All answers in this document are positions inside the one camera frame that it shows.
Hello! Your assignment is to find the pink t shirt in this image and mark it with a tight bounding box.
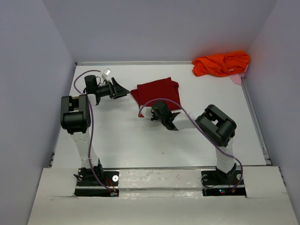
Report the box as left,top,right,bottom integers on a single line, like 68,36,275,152
229,72,246,85

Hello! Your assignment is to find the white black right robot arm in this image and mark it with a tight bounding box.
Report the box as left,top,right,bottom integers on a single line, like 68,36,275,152
151,101,237,184

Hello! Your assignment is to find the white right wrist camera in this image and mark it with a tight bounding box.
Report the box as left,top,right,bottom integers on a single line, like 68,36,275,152
138,106,153,119

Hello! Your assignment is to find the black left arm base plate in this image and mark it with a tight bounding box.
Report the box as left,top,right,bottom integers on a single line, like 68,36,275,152
74,170,120,197

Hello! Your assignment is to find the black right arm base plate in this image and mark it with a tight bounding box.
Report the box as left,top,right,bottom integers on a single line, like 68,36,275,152
201,169,247,197

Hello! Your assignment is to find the orange t shirt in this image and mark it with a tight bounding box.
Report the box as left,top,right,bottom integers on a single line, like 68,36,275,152
192,51,251,77

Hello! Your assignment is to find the dark red t shirt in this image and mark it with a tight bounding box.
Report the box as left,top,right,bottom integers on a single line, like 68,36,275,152
130,77,180,106

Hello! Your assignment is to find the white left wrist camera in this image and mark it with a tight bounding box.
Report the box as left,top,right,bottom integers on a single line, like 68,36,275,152
101,68,111,82

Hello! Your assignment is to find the white cardboard front cover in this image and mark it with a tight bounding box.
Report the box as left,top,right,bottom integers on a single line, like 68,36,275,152
29,166,297,225

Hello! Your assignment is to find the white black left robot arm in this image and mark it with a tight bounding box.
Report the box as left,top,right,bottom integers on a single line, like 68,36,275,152
60,75,129,182

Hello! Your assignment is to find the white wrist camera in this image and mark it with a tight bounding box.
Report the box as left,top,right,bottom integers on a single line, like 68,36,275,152
101,68,111,82
138,106,153,119

